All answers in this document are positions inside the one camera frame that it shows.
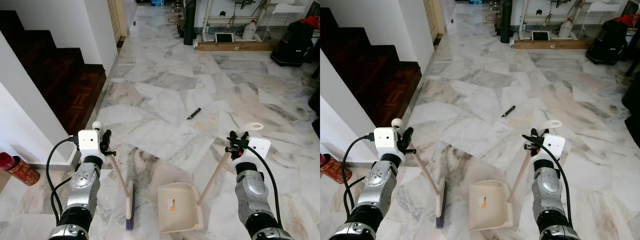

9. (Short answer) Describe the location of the beige long-handled broom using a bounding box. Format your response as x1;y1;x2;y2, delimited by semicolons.
91;120;136;231
391;118;447;230

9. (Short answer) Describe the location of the beige long-handled dustpan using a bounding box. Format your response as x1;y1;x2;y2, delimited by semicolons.
468;119;563;232
157;121;265;234

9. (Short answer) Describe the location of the dark wooden staircase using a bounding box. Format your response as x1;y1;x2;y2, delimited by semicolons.
0;10;107;137
320;7;423;129

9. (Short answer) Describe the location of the red printed can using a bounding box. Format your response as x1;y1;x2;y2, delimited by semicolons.
320;153;353;185
0;152;41;187

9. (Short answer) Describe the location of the long wooden plank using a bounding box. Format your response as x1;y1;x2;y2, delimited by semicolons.
513;38;596;50
196;40;279;52

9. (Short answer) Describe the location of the black furniture piece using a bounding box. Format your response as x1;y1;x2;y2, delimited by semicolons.
308;64;321;140
621;54;640;147

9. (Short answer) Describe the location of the white plastic jug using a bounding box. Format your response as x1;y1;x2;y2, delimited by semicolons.
241;19;258;41
557;17;574;39

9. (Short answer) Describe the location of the black bag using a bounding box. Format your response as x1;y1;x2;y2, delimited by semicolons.
270;20;317;68
585;18;629;66

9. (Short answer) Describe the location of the cream louvered door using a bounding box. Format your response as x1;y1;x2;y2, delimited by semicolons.
106;0;130;44
423;0;447;40

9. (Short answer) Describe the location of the black upright pipe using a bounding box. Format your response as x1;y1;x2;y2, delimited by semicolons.
183;0;197;46
499;0;514;44

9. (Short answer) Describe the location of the red cloth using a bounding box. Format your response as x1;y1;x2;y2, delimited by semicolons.
615;13;640;28
299;15;321;29

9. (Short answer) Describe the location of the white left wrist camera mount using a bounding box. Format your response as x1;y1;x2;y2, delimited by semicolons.
373;127;400;156
78;129;100;159

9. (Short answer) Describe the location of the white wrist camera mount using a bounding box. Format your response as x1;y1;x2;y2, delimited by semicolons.
78;129;100;159
542;133;567;162
373;127;400;156
246;136;272;164

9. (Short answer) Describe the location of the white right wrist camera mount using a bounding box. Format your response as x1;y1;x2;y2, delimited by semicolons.
246;136;272;164
542;133;567;162

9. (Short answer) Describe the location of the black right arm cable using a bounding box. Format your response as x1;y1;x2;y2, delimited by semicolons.
239;137;284;232
522;134;574;228

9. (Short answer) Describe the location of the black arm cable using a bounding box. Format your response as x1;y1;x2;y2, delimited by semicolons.
342;132;377;217
239;137;284;232
45;136;82;222
522;134;574;228

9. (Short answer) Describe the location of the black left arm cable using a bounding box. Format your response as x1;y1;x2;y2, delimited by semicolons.
342;132;377;217
45;136;82;222

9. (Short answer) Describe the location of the white frame workbench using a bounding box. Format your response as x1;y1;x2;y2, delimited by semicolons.
201;0;281;43
518;0;596;41

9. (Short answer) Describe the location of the white wire basket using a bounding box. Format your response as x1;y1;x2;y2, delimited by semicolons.
574;1;626;40
259;2;314;42

